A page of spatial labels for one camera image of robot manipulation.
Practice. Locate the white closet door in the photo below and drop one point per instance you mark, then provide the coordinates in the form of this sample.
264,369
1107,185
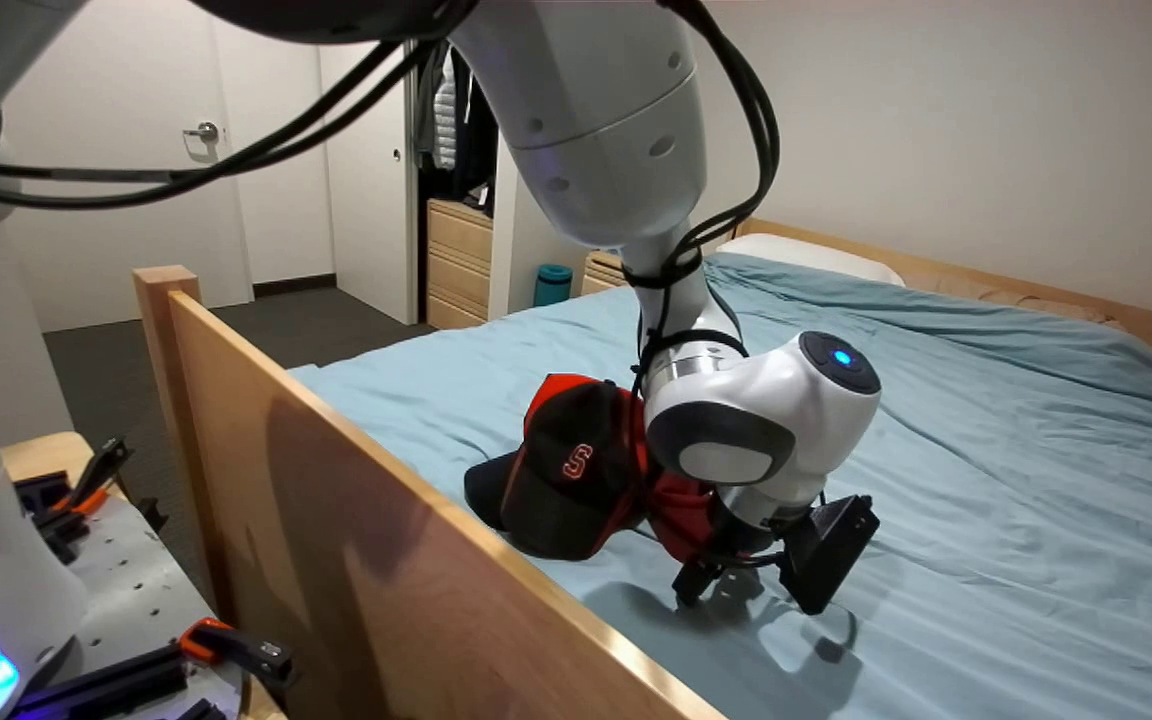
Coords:
369,224

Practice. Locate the white room door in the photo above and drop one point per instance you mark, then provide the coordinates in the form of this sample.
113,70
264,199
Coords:
136,253

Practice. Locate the orange and black clamp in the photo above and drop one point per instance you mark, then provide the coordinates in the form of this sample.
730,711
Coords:
251,654
90,486

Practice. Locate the red and black cap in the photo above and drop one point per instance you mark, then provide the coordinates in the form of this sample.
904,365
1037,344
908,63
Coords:
683,513

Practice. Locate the white pillow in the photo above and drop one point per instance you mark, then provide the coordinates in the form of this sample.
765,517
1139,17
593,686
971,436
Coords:
818,253

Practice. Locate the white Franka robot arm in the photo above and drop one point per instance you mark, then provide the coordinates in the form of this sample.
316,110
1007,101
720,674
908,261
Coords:
601,123

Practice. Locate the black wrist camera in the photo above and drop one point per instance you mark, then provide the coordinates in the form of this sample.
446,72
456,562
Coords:
830,554

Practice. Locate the grey perforated mounting plate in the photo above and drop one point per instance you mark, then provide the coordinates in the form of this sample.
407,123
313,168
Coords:
131,584

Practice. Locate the hanging closet clothes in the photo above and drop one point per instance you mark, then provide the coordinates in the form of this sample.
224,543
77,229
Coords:
442,125

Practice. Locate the light wooden board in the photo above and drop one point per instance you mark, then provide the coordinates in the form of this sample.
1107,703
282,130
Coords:
40,456

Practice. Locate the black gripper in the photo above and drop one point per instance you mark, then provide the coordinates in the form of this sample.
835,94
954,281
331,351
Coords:
756,546

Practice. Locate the light blue bed sheet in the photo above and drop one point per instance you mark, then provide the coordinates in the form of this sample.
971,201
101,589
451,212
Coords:
1001,442

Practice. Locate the teal waste bin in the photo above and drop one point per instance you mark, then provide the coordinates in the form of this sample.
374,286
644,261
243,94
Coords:
552,286

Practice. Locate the light wooden bed frame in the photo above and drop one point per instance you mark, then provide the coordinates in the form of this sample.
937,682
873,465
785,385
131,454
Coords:
338,562

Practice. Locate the wooden slatted dresser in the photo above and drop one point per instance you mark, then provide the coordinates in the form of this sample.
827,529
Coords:
456,261

